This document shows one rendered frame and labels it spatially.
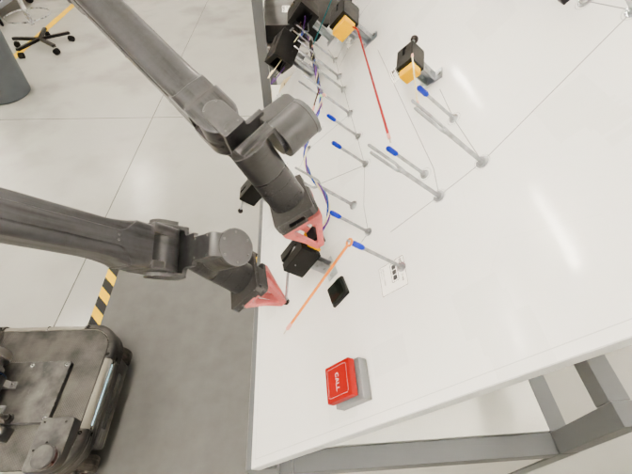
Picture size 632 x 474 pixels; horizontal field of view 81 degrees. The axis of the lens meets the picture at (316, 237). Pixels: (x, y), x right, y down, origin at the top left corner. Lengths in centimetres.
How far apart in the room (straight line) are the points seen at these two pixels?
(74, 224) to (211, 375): 137
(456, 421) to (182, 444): 114
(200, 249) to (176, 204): 193
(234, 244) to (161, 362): 137
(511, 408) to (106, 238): 82
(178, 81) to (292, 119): 17
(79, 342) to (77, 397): 22
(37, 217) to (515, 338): 50
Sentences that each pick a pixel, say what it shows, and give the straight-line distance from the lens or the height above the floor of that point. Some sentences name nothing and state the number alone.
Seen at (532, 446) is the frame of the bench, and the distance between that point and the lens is 94.
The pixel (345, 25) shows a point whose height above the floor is 130.
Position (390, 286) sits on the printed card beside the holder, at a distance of 56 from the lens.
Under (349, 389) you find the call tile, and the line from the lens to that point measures 52.
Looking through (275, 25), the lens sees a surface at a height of 112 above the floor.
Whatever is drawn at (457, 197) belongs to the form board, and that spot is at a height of 128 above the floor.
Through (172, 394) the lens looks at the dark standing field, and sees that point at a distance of 181.
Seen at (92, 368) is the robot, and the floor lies 24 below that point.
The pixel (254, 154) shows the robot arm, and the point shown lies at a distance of 50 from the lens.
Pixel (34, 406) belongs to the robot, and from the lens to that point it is 172.
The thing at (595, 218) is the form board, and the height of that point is 136.
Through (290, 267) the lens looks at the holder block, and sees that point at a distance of 63.
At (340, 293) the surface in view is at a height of 110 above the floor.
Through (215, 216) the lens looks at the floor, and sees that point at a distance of 233.
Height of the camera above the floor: 162
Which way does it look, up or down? 49 degrees down
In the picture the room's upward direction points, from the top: straight up
